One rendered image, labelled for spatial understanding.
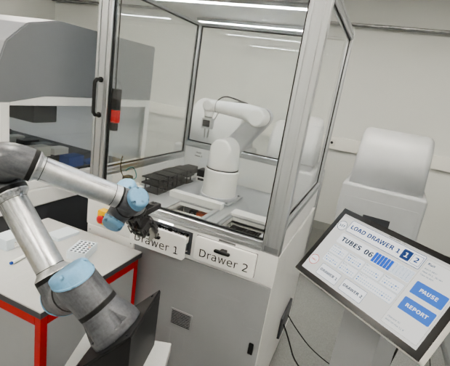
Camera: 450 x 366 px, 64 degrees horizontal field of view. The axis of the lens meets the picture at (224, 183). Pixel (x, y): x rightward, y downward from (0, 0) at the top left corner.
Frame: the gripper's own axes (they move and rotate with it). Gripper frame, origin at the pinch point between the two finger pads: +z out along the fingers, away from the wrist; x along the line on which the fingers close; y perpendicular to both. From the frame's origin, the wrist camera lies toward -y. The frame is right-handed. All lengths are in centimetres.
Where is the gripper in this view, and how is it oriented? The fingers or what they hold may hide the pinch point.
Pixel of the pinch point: (152, 234)
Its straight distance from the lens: 163.7
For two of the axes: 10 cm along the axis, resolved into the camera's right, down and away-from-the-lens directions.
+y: -4.1, 7.0, -5.9
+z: 1.0, 6.8, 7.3
